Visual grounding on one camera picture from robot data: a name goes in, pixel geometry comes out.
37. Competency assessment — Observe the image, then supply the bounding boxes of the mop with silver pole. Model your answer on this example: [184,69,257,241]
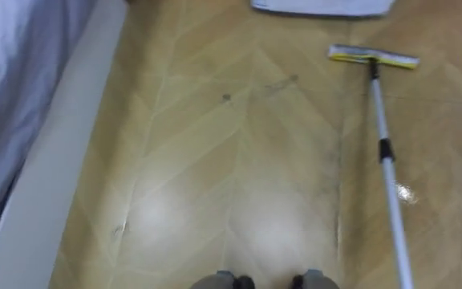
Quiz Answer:
[327,43,421,289]

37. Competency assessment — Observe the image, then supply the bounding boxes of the robot legs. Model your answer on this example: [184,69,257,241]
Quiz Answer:
[190,269,341,289]

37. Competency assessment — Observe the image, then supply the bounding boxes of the white floor mat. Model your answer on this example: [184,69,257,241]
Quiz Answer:
[250,0,396,18]

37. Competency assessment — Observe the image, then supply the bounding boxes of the grey bed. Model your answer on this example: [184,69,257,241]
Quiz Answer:
[0,0,128,289]

